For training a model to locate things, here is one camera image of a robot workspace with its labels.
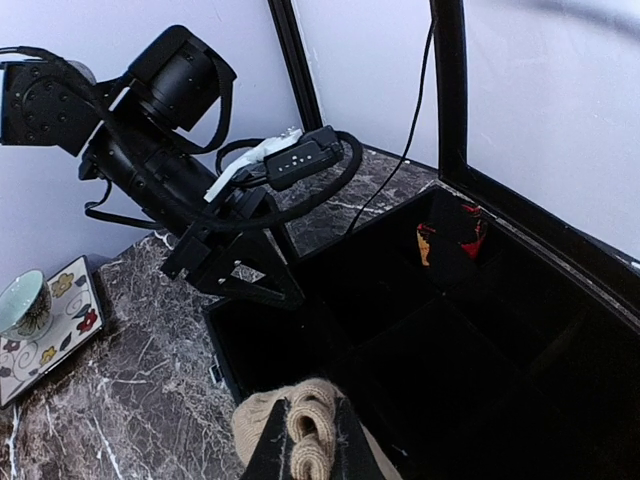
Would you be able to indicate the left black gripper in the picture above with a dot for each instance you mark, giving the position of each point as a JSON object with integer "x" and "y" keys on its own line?
{"x": 238, "y": 266}

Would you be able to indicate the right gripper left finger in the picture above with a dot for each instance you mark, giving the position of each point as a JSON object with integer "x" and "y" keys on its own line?
{"x": 271, "y": 458}

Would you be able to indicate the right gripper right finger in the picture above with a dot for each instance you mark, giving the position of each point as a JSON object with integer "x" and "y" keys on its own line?
{"x": 353, "y": 459}

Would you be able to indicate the tan brown sock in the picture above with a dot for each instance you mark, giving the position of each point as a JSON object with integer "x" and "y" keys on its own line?
{"x": 310, "y": 424}

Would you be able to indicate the argyle red orange black sock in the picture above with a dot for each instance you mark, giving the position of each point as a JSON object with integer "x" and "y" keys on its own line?
{"x": 450, "y": 239}

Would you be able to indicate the black display case glass lid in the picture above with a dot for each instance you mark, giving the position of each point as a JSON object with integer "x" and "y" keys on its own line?
{"x": 529, "y": 370}

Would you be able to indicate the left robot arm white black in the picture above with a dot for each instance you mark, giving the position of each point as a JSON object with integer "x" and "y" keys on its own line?
{"x": 144, "y": 133}

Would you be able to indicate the floral patterned mat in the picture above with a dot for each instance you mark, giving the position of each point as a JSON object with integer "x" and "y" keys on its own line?
{"x": 76, "y": 317}

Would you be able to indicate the pale green bowl on mat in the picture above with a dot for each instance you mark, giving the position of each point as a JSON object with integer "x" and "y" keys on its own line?
{"x": 26, "y": 307}

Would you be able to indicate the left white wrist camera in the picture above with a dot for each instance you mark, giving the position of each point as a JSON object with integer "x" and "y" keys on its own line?
{"x": 278, "y": 161}

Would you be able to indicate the left black frame post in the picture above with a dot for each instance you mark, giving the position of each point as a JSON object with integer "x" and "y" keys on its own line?
{"x": 292, "y": 48}

